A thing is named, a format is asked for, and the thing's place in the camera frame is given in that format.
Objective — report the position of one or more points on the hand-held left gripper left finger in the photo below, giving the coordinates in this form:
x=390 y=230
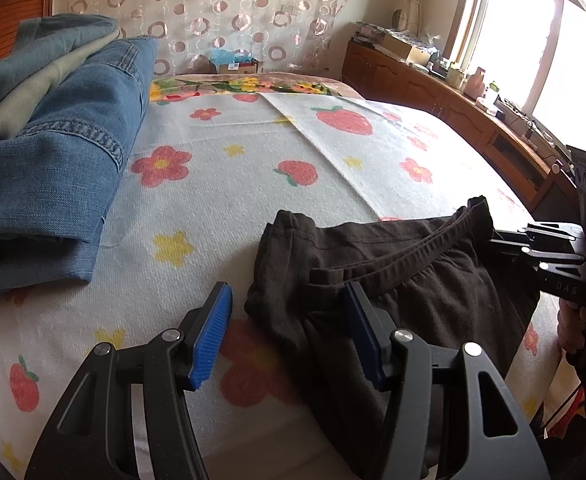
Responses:
x=213 y=340

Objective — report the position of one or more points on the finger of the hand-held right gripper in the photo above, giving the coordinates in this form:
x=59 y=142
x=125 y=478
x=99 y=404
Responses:
x=533 y=235
x=555 y=266

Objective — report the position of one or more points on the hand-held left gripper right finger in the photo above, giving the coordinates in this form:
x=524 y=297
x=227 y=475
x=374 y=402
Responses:
x=360 y=337

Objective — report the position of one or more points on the dark brown shorts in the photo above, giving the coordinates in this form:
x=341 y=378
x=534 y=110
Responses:
x=423 y=280

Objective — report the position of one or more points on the person's right hand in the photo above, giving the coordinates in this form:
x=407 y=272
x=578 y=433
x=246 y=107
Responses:
x=567 y=332

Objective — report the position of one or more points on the black electronic device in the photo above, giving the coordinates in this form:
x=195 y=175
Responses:
x=520 y=117

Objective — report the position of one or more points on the white floral blanket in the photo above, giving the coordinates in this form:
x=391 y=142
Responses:
x=223 y=185

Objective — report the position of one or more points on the pink bottle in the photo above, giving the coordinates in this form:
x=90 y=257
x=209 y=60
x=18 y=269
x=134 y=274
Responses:
x=475 y=84

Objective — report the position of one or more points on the wooden cabinet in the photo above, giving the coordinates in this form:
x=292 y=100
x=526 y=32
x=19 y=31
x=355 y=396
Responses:
x=423 y=95

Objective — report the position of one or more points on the window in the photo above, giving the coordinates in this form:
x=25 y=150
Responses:
x=523 y=35

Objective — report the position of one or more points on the open cardboard box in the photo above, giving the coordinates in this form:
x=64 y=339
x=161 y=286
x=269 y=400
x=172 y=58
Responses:
x=405 y=51

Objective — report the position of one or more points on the blue jeans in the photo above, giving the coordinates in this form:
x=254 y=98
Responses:
x=63 y=170

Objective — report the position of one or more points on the pink floral bedspread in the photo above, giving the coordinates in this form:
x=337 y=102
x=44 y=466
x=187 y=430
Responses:
x=298 y=82

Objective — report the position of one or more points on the cardboard box with blue contents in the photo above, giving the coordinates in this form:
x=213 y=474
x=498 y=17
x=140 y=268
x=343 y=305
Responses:
x=235 y=63

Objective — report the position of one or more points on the grey-green garment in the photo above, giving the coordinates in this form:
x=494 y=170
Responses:
x=28 y=92

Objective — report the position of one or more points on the light blue denim garment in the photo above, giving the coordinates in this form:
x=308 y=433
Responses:
x=48 y=42

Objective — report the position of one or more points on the circle-patterned wall cloth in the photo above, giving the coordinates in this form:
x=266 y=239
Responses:
x=198 y=10

